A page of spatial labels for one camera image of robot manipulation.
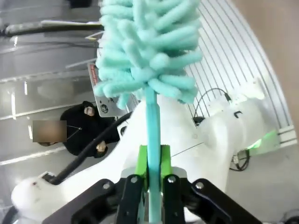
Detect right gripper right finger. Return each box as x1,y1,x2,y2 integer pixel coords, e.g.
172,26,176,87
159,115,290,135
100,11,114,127
160,144,263,224

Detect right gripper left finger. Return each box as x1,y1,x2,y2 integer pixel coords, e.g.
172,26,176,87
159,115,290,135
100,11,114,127
43,144,150,224

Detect teal microfibre duster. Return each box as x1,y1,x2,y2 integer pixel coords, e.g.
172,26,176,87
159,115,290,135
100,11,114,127
95,0,204,224

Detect hoodie person's right hand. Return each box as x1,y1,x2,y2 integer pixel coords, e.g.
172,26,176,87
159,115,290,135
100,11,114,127
96,140,108,153

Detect hoodie person's left hand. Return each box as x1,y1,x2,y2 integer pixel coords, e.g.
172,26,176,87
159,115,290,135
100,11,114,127
83,104,96,117

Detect person in black hoodie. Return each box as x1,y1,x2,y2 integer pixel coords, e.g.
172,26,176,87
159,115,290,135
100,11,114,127
32,100,121,157

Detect grey panel with stickers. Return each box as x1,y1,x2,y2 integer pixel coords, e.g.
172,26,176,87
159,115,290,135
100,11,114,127
87,62,141,118

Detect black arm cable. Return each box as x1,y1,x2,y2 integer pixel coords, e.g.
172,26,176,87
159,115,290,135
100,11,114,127
48,112,133,186

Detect black base cables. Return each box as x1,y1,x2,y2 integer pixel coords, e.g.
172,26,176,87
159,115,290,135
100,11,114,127
229,149,251,172

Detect thin black cable loop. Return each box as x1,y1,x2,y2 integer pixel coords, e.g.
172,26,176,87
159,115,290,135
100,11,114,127
193,87,232,121

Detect slotted aluminium base plate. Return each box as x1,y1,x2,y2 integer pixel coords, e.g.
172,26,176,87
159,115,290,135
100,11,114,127
184,0,295,150

